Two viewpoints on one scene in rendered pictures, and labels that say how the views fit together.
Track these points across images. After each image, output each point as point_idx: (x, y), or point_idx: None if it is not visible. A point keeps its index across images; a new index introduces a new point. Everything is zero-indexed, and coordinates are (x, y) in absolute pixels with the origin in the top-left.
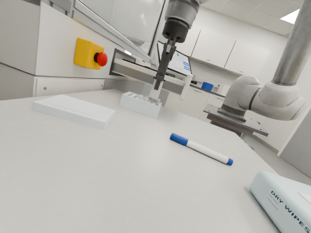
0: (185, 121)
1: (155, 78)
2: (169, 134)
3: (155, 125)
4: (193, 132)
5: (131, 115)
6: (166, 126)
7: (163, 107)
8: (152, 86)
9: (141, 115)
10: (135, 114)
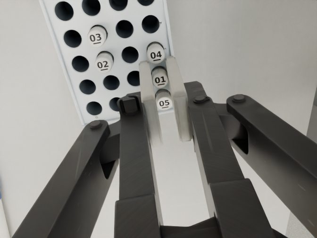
0: (188, 178)
1: (123, 112)
2: (12, 159)
3: (21, 123)
4: (105, 201)
5: (4, 46)
6: (58, 143)
7: (283, 86)
8: (141, 82)
9: (54, 65)
10: (29, 50)
